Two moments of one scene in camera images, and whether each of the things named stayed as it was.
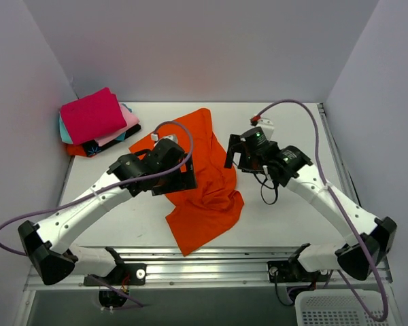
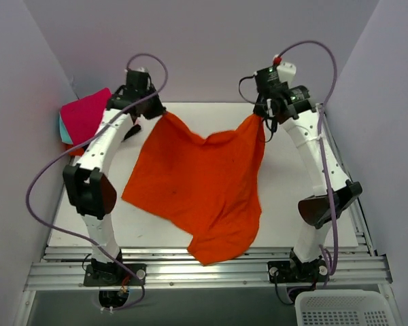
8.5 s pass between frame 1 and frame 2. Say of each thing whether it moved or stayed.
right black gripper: moved
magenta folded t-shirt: stayed
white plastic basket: stayed
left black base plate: stayed
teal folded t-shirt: stayed
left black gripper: moved
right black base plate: stayed
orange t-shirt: moved
